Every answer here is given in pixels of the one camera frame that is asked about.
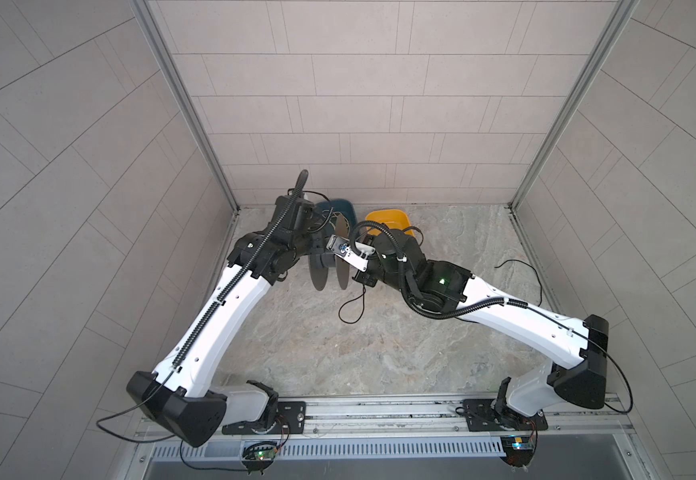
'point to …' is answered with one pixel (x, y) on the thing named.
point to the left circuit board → (259, 452)
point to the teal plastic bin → (326, 213)
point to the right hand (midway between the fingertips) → (346, 245)
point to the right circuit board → (518, 450)
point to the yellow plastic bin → (394, 218)
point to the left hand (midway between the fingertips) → (324, 230)
